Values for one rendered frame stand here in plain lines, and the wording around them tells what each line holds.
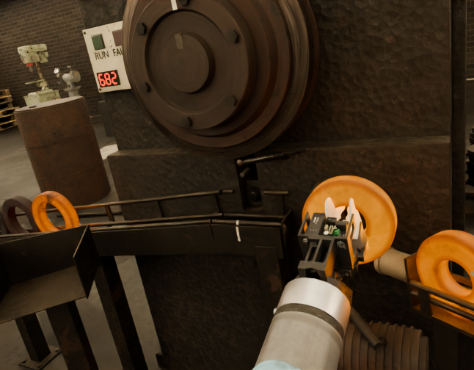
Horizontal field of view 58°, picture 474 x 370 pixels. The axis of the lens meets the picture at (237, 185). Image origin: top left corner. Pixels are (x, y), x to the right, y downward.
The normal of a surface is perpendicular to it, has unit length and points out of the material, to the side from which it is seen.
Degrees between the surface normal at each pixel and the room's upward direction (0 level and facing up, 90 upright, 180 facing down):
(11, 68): 90
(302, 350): 28
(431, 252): 90
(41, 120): 90
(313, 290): 21
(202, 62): 90
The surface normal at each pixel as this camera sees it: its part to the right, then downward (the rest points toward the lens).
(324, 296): 0.21, -0.68
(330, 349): 0.66, -0.36
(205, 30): -0.44, 0.37
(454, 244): -0.86, 0.30
